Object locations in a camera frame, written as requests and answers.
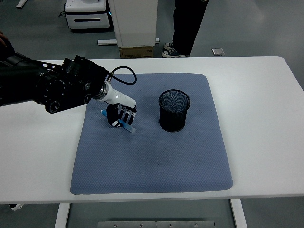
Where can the person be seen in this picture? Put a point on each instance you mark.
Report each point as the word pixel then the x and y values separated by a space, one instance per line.
pixel 185 23
pixel 8 50

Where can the white wheeled cabinet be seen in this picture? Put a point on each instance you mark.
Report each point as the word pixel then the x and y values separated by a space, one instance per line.
pixel 88 19

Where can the white furniture foot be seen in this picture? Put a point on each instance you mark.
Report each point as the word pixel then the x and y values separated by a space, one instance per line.
pixel 21 2

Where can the white table leg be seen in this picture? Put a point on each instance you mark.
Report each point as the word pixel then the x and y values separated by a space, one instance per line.
pixel 61 216
pixel 238 213

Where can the blue-grey textured mat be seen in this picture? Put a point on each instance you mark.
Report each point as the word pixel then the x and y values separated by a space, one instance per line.
pixel 142 161

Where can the black mesh pen holder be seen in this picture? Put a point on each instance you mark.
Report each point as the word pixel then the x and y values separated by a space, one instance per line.
pixel 173 121

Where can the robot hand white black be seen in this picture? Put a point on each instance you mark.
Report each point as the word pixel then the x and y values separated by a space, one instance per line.
pixel 121 97

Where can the metal floor socket plate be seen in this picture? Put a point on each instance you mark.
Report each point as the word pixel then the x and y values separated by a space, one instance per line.
pixel 218 51

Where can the blue marker pen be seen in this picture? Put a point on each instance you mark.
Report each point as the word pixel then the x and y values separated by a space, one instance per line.
pixel 129 128

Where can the person's hand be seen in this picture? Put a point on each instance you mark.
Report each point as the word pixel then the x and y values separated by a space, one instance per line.
pixel 2 39

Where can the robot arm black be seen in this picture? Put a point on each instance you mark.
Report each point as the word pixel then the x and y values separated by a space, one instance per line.
pixel 59 90

